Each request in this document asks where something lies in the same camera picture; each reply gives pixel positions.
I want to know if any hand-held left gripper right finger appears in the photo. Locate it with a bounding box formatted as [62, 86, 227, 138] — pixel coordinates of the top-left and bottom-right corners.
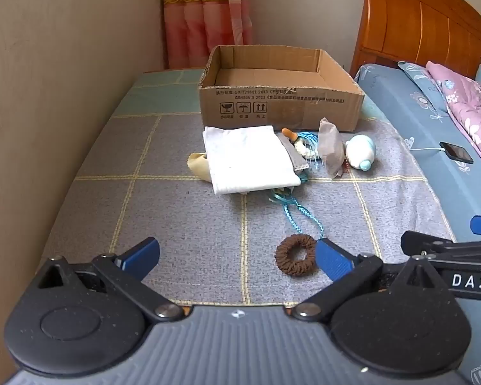
[291, 238, 455, 323]

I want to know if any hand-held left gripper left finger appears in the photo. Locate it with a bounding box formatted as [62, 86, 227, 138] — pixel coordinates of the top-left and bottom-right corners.
[36, 237, 185, 323]

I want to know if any brown hair scrunchie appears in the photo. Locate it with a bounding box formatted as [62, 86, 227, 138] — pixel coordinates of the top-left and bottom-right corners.
[275, 235, 319, 278]

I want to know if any yellow cleaning cloth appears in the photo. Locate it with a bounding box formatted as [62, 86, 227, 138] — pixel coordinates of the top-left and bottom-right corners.
[188, 152, 215, 181]

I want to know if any white blue plush toy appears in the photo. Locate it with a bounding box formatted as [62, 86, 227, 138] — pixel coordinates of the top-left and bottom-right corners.
[342, 134, 376, 171]

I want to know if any white cloth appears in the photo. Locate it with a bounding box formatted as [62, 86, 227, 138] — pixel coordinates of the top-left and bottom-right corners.
[202, 125, 302, 195]

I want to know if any brown cardboard box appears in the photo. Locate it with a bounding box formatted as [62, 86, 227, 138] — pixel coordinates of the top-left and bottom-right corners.
[198, 45, 365, 133]

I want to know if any grey checked bed cover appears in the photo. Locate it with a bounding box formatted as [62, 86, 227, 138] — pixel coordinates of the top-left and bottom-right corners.
[40, 68, 455, 305]

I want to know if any blue floral bed sheet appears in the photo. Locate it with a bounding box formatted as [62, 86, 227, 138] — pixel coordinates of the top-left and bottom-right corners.
[353, 63, 481, 385]

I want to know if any black smartphone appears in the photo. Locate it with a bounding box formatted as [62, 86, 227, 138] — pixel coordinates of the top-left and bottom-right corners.
[440, 141, 474, 164]

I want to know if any grey face mask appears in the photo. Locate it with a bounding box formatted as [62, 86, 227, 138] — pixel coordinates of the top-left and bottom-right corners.
[278, 132, 309, 171]

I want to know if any pink floral pillow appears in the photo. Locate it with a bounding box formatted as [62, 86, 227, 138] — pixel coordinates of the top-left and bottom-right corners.
[425, 61, 481, 177]

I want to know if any blue thread tassel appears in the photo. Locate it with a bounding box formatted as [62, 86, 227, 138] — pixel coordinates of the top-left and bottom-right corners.
[299, 130, 325, 169]

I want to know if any wooden headboard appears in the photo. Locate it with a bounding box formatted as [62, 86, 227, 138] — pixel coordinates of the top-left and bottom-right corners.
[350, 0, 481, 89]

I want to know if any pink patterned curtain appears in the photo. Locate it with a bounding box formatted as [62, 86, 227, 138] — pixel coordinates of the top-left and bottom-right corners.
[162, 0, 253, 69]

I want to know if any floral pouch blue drawstring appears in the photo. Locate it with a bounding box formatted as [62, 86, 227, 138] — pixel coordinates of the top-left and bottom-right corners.
[269, 170, 326, 246]

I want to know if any cream plush ring orange knob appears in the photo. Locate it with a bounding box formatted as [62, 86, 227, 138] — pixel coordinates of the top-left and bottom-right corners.
[281, 128, 323, 159]

